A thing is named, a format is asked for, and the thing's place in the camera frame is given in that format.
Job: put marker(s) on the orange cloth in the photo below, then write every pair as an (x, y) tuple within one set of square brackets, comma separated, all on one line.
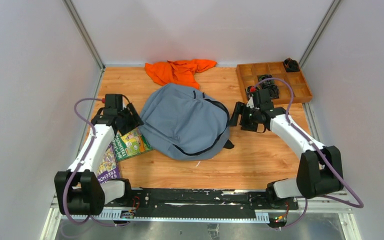
[(180, 72)]

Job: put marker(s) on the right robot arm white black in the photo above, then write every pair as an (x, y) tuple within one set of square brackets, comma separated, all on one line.
[(320, 166)]

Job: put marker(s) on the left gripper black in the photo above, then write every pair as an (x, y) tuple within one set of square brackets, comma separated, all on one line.
[(133, 114)]

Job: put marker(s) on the wooden compartment tray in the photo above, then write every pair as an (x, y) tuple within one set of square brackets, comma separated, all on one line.
[(248, 75)]

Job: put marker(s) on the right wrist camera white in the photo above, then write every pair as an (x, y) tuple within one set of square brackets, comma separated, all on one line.
[(250, 103)]

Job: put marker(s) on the rolled dark tie middle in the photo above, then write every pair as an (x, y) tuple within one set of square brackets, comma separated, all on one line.
[(265, 79)]

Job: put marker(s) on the blue grey backpack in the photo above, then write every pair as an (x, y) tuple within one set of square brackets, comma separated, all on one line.
[(185, 124)]

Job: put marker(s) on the rolled dark tie lower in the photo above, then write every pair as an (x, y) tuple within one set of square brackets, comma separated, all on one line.
[(273, 90)]

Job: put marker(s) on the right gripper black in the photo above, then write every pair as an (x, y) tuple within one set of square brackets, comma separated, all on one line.
[(240, 108)]

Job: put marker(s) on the green treehouse book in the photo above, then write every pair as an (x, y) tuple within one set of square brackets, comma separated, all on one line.
[(130, 145)]

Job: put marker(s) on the rolled dark tie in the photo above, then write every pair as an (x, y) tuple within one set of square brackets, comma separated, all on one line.
[(273, 90), (265, 79)]

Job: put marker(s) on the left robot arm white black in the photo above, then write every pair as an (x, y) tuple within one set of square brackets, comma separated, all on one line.
[(78, 190)]

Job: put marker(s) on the rolled dark tie corner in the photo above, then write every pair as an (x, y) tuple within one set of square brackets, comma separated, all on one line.
[(291, 65)]

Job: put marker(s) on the aluminium frame rail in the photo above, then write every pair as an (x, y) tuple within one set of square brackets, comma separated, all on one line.
[(315, 219)]

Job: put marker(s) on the purple treehouse book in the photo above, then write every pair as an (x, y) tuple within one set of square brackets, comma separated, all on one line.
[(108, 168)]

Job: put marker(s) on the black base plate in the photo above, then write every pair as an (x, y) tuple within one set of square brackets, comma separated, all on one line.
[(200, 205)]

